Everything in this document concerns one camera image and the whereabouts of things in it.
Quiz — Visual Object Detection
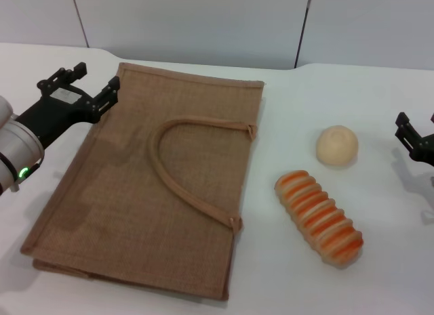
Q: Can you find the round beige egg yolk pastry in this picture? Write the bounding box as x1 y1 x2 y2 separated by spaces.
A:
315 124 359 167

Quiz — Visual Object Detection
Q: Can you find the brown jute tote bag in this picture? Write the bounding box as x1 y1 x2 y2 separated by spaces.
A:
20 62 266 292

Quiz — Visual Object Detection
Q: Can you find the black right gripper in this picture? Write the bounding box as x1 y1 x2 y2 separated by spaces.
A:
394 112 434 167

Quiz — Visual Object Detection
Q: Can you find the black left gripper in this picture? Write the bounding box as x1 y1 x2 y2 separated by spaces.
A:
15 61 122 148

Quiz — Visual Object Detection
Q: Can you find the orange striped bread loaf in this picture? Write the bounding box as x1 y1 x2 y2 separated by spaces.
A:
273 169 364 269

